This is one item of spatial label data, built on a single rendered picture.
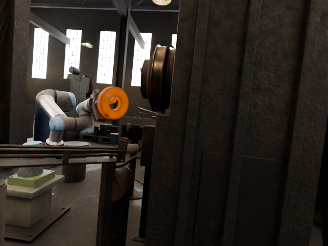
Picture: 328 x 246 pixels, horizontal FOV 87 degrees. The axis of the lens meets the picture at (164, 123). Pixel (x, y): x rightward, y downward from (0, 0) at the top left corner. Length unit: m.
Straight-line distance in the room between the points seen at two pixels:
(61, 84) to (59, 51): 10.11
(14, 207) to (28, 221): 0.13
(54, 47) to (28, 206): 13.99
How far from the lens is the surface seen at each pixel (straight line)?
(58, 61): 14.70
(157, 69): 1.07
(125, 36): 8.81
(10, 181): 1.62
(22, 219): 1.65
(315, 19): 0.96
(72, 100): 1.40
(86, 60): 13.61
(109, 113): 0.84
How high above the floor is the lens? 0.87
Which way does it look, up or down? 3 degrees down
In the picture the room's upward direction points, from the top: 6 degrees clockwise
